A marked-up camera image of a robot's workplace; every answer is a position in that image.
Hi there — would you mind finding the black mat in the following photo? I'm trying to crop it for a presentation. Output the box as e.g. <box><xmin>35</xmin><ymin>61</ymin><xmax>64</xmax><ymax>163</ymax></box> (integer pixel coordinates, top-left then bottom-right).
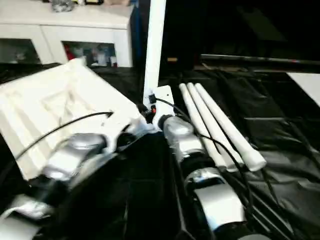
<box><xmin>0</xmin><ymin>62</ymin><xmax>320</xmax><ymax>240</ymax></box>

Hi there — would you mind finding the white cabinet with glass doors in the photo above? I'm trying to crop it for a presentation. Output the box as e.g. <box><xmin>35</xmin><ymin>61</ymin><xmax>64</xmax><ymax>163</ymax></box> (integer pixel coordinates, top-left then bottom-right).
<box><xmin>0</xmin><ymin>0</ymin><xmax>135</xmax><ymax>69</ymax></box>

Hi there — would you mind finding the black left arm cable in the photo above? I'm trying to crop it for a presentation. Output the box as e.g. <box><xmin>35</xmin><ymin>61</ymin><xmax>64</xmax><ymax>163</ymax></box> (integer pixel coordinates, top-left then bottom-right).
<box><xmin>13</xmin><ymin>111</ymin><xmax>115</xmax><ymax>163</ymax></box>

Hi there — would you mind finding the dark long bar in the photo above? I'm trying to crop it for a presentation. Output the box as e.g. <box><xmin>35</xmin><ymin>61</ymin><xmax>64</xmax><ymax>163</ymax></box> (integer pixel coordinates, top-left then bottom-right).
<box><xmin>199</xmin><ymin>53</ymin><xmax>320</xmax><ymax>74</ymax></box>

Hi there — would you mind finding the white plastic table top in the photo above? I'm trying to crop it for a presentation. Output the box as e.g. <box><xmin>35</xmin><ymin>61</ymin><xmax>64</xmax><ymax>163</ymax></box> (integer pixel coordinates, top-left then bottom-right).
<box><xmin>0</xmin><ymin>57</ymin><xmax>151</xmax><ymax>181</ymax></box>

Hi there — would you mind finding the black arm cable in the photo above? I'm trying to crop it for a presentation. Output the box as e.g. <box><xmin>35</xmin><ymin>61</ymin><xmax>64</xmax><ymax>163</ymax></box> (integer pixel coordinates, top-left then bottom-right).
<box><xmin>149</xmin><ymin>96</ymin><xmax>253</xmax><ymax>213</ymax></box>
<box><xmin>13</xmin><ymin>111</ymin><xmax>115</xmax><ymax>163</ymax></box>

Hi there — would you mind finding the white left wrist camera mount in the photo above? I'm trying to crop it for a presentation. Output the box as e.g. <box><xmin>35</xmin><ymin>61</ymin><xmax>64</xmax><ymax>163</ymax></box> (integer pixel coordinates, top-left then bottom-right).
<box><xmin>103</xmin><ymin>119</ymin><xmax>156</xmax><ymax>154</ymax></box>

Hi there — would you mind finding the white flat board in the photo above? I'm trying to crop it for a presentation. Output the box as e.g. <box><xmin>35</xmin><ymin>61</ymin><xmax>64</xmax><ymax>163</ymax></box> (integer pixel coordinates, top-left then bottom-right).
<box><xmin>285</xmin><ymin>72</ymin><xmax>320</xmax><ymax>106</ymax></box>

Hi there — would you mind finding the dark crumpled bundle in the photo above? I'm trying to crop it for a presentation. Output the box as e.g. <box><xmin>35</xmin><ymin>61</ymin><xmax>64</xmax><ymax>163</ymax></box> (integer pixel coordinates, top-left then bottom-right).
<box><xmin>51</xmin><ymin>0</ymin><xmax>74</xmax><ymax>14</ymax></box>

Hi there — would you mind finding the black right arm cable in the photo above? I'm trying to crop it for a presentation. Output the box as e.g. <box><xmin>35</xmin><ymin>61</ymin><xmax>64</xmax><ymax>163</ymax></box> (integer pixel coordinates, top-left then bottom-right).
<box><xmin>149</xmin><ymin>96</ymin><xmax>253</xmax><ymax>213</ymax></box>

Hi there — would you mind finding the black box with gold label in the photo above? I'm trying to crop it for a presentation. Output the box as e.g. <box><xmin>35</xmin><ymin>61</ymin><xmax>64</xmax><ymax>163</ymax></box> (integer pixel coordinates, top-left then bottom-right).
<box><xmin>159</xmin><ymin>0</ymin><xmax>201</xmax><ymax>71</ymax></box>

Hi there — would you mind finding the white plastic table leg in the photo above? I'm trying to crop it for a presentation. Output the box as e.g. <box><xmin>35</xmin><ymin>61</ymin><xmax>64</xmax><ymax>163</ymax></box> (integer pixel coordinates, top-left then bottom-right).
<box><xmin>186</xmin><ymin>82</ymin><xmax>245</xmax><ymax>173</ymax></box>
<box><xmin>178</xmin><ymin>83</ymin><xmax>227</xmax><ymax>173</ymax></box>
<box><xmin>141</xmin><ymin>0</ymin><xmax>168</xmax><ymax>106</ymax></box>
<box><xmin>194</xmin><ymin>83</ymin><xmax>267</xmax><ymax>173</ymax></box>

